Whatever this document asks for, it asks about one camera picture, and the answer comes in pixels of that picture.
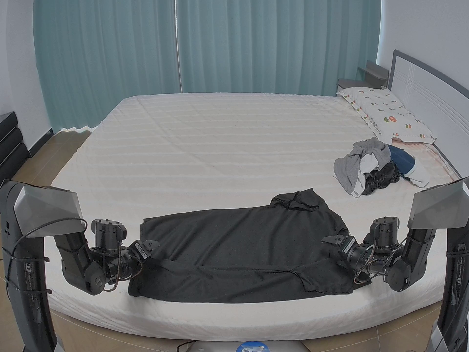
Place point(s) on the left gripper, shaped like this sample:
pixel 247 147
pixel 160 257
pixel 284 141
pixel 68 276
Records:
pixel 132 264

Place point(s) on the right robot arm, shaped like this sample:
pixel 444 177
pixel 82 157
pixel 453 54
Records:
pixel 439 204

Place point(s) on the grey bedside table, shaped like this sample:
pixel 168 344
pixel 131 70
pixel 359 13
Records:
pixel 370 73

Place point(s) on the pile of clothes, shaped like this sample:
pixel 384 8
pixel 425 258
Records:
pixel 348 171

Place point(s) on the black chest of drawers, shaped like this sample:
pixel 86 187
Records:
pixel 13 145

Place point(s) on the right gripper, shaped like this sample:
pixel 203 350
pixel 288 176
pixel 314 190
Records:
pixel 359 260

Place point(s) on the bed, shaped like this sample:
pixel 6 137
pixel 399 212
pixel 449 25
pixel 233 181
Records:
pixel 220 141

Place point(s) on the black T-shirt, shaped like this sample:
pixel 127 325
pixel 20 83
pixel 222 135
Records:
pixel 238 248

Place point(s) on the blue-green curtain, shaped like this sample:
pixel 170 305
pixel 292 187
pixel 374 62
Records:
pixel 274 35
pixel 110 50

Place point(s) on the white printed pillow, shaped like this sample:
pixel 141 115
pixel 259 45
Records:
pixel 388 116

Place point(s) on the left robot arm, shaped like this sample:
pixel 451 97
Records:
pixel 47 207

